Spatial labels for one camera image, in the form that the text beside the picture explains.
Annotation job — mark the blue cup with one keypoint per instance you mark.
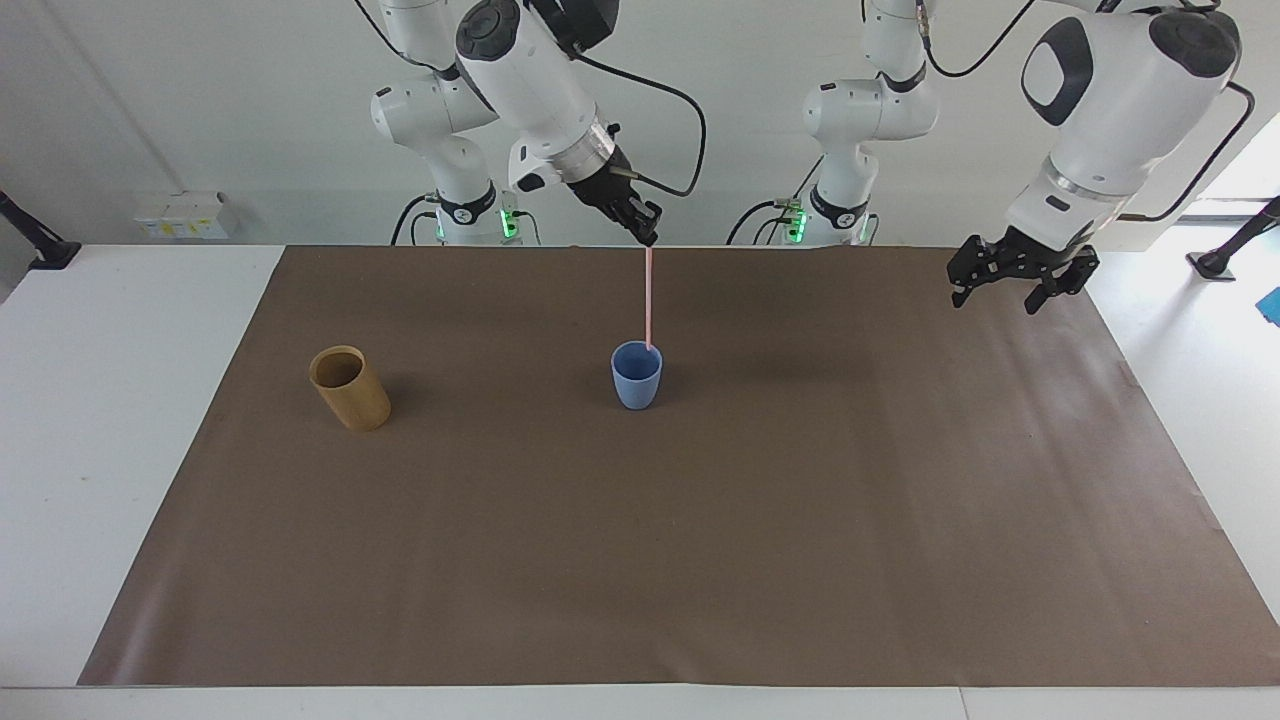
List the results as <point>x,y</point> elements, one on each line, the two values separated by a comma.
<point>636,378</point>

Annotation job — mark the white wall socket box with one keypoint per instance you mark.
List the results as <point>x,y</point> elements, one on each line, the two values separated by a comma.
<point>185,216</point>

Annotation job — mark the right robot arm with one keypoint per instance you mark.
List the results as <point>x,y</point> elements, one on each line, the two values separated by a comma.
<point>530,80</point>

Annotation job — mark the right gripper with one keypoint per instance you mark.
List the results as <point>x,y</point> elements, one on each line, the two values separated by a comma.
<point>603,182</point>

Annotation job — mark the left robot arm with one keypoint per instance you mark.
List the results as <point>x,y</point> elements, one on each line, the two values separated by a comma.
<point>1110,110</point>

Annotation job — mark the wooden cup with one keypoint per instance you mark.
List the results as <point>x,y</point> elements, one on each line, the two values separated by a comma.
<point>350,388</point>

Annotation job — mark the black stand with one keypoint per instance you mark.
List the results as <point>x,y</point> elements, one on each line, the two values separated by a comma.
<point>35,245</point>
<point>1232,250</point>

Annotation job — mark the pink chopstick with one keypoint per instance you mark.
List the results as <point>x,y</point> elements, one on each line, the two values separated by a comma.
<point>649,295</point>

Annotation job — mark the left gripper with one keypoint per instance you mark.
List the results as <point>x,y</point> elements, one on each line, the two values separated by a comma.
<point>1040,255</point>

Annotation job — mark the blue object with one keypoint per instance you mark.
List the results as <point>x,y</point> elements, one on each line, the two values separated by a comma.
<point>1272,306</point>

